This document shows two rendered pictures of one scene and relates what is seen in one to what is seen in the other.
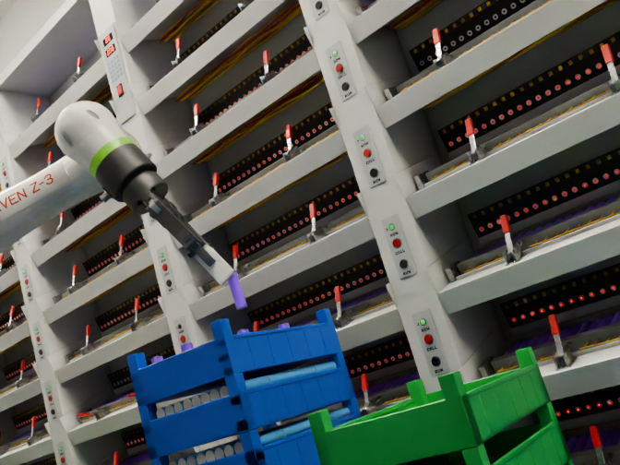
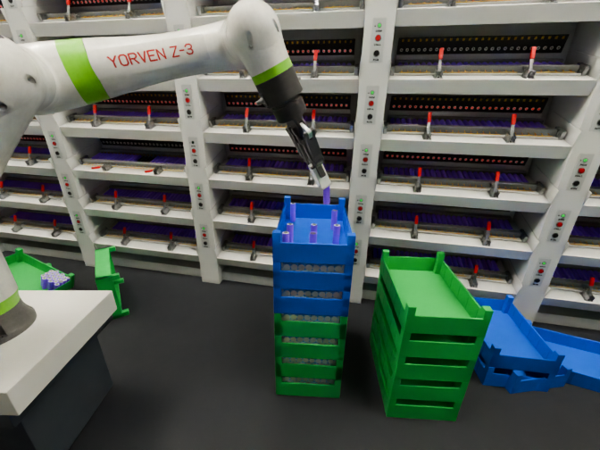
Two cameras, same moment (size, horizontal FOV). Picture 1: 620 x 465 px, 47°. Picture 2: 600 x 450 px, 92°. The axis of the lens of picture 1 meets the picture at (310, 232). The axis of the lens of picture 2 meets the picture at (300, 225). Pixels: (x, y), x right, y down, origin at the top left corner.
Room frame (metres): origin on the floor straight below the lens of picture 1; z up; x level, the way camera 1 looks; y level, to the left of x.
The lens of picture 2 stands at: (0.53, 0.56, 0.85)
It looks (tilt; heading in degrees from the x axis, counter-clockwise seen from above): 23 degrees down; 332
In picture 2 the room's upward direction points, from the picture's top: 1 degrees clockwise
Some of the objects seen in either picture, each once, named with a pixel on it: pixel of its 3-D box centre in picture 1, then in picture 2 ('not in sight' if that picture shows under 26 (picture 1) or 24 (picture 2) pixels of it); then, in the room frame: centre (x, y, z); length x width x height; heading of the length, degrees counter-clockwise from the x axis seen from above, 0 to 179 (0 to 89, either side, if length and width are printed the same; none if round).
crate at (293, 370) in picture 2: not in sight; (309, 331); (1.19, 0.17, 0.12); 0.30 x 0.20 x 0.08; 149
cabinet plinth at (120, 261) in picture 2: not in sight; (162, 259); (2.13, 0.58, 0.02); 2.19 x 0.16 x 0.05; 51
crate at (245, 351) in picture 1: (240, 354); (313, 225); (1.19, 0.17, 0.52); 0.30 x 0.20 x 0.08; 149
